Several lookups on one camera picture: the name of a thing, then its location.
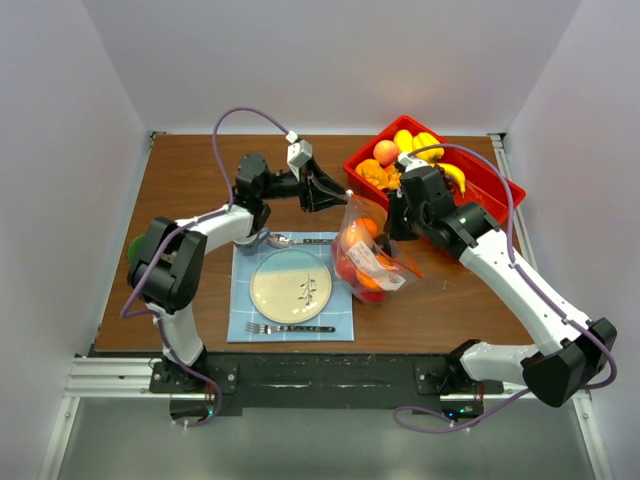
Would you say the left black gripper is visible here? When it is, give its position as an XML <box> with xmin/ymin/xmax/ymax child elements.
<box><xmin>258</xmin><ymin>157</ymin><xmax>347</xmax><ymax>213</ymax></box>

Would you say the orange fruit back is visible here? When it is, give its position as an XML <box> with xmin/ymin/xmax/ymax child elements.
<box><xmin>359</xmin><ymin>218</ymin><xmax>380</xmax><ymax>238</ymax></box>

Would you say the orange fruit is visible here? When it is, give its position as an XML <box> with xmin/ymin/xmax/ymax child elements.
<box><xmin>359</xmin><ymin>218</ymin><xmax>380</xmax><ymax>238</ymax></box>
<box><xmin>356</xmin><ymin>271</ymin><xmax>382</xmax><ymax>291</ymax></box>

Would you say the clear zip top bag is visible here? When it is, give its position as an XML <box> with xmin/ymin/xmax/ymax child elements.
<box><xmin>331</xmin><ymin>191</ymin><xmax>423</xmax><ymax>305</ymax></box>

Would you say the red apple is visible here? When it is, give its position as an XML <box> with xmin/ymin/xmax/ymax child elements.
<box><xmin>335</xmin><ymin>255</ymin><xmax>357</xmax><ymax>285</ymax></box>
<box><xmin>359</xmin><ymin>289</ymin><xmax>387</xmax><ymax>304</ymax></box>

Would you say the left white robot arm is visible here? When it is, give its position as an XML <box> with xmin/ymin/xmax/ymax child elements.
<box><xmin>121</xmin><ymin>153</ymin><xmax>347</xmax><ymax>393</ymax></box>

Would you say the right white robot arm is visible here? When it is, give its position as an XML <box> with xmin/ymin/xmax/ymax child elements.
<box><xmin>386</xmin><ymin>161</ymin><xmax>617</xmax><ymax>407</ymax></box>

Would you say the upper purple grape bunch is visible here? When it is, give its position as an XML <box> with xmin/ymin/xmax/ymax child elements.
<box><xmin>437</xmin><ymin>166</ymin><xmax>457</xmax><ymax>194</ymax></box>

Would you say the yellow banana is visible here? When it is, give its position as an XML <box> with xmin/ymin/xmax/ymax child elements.
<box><xmin>432</xmin><ymin>163</ymin><xmax>467</xmax><ymax>197</ymax></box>

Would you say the metal spoon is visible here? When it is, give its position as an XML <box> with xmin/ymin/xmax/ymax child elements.
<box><xmin>266</xmin><ymin>233</ymin><xmax>333</xmax><ymax>249</ymax></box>

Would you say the red plastic fruit tray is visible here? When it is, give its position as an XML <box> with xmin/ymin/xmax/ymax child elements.
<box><xmin>343</xmin><ymin>115</ymin><xmax>508</xmax><ymax>226</ymax></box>

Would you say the yellow bell pepper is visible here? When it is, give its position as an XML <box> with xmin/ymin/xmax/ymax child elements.
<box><xmin>393</xmin><ymin>129</ymin><xmax>444</xmax><ymax>163</ymax></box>

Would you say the small grey cup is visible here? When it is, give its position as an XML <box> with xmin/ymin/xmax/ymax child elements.
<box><xmin>233</xmin><ymin>228</ymin><xmax>271</xmax><ymax>256</ymax></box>

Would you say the cream and teal plate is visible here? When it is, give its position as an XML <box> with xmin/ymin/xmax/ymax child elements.
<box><xmin>249</xmin><ymin>249</ymin><xmax>333</xmax><ymax>325</ymax></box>

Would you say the blue checked placemat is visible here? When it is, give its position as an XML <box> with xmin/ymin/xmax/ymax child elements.
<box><xmin>227</xmin><ymin>232</ymin><xmax>355</xmax><ymax>343</ymax></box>

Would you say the metal fork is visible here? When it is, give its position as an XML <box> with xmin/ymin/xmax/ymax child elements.
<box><xmin>246</xmin><ymin>322</ymin><xmax>336</xmax><ymax>335</ymax></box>

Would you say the green floral mug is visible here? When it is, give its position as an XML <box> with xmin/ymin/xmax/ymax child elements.
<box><xmin>126</xmin><ymin>234</ymin><xmax>146</xmax><ymax>266</ymax></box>

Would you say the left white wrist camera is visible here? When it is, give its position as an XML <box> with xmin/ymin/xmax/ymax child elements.
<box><xmin>285</xmin><ymin>130</ymin><xmax>313</xmax><ymax>179</ymax></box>

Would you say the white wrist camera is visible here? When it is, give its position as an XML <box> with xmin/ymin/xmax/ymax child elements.
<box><xmin>395</xmin><ymin>152</ymin><xmax>429</xmax><ymax>174</ymax></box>
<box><xmin>285</xmin><ymin>130</ymin><xmax>313</xmax><ymax>179</ymax></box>

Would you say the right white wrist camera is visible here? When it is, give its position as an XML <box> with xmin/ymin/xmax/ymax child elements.
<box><xmin>395</xmin><ymin>152</ymin><xmax>429</xmax><ymax>174</ymax></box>

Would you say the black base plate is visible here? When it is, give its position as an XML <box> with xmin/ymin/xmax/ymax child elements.
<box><xmin>149</xmin><ymin>352</ymin><xmax>504</xmax><ymax>418</ymax></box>

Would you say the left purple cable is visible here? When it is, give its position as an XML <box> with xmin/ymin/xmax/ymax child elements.
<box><xmin>119</xmin><ymin>107</ymin><xmax>294</xmax><ymax>426</ymax></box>

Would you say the aluminium frame rail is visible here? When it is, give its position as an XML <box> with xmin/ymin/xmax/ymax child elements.
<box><xmin>43</xmin><ymin>134</ymin><xmax>614</xmax><ymax>479</ymax></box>

